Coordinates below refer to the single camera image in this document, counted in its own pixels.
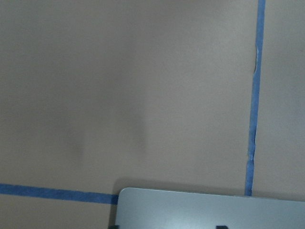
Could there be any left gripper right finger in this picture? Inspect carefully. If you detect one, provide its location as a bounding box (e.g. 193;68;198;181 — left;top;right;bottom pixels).
216;225;228;229

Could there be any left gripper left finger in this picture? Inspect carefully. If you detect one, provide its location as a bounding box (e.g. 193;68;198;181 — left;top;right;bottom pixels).
108;225;119;229

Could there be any grey laptop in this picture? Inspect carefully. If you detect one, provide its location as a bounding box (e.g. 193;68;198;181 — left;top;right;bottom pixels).
115;187;305;229

